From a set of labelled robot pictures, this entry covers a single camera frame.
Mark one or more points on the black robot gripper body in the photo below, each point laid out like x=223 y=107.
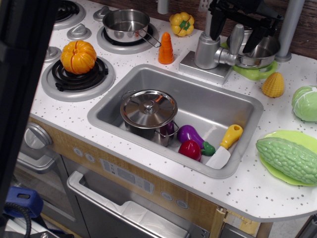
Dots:
x=247 y=11

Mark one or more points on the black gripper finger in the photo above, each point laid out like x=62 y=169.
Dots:
x=217 y=23
x=260 y=30

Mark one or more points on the silver faucet lever handle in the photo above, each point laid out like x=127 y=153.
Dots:
x=236 y=39

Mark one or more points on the yellow toy bell pepper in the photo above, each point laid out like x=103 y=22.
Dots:
x=182 y=24

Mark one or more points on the grey support pole right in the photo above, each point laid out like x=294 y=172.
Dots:
x=288 y=28

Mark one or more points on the grey support pole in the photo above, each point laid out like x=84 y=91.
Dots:
x=288 y=28
x=163 y=6

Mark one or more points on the green toy cutting board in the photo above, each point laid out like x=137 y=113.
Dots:
x=257 y=73

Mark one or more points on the silver toy faucet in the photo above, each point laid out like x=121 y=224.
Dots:
x=210 y=61

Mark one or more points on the yellow toy corn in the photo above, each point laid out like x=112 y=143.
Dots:
x=274 y=85

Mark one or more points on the grey support pole rear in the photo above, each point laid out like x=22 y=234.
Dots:
x=163 y=6

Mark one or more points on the orange toy carrot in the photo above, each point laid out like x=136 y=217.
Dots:
x=165 y=53

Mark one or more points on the green toy cabbage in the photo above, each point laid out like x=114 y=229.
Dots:
x=304 y=103

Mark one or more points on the grey toy sink basin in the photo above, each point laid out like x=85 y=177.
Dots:
x=209 y=109

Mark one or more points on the steel saucepan on stove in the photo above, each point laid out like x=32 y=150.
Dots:
x=129 y=25

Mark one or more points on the rear right stove burner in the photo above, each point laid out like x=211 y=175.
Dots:
x=139 y=46

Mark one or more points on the light green plate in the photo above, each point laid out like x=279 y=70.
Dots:
x=296 y=137

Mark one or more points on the steel pot with lid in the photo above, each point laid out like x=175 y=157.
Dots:
x=148 y=114

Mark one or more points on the purple toy eggplant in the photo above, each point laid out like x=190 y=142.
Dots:
x=188 y=132

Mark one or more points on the grey stove knob rear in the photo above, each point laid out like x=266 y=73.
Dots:
x=101 y=13

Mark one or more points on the grey stove knob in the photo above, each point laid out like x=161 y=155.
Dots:
x=101 y=13
x=79 y=32
x=52 y=54

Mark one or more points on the green toy bitter gourd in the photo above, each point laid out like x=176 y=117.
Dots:
x=292 y=159

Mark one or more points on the red toy tomato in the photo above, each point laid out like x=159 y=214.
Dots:
x=191 y=149

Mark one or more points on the grey stove knob middle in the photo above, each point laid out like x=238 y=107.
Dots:
x=79 y=32

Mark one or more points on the orange toy pumpkin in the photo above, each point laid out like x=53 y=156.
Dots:
x=78 y=57

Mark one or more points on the rear left stove burner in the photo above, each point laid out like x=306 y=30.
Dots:
x=69 y=14

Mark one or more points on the grey stove knob front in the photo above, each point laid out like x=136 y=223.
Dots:
x=52 y=54

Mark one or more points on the front black stove burner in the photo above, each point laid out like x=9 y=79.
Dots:
x=65 y=86

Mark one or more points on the grey control panel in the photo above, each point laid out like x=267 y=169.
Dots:
x=127 y=176

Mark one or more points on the silver oven dial knob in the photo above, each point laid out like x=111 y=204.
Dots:
x=36 y=137

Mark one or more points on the silver dishwasher door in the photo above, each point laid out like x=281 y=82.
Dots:
x=112 y=211

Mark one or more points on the black camera frame post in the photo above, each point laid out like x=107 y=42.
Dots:
x=25 y=32

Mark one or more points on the silver oven door handle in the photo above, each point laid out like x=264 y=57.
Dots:
x=39 y=162

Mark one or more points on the blue clamp with cable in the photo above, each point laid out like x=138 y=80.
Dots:
x=23 y=203

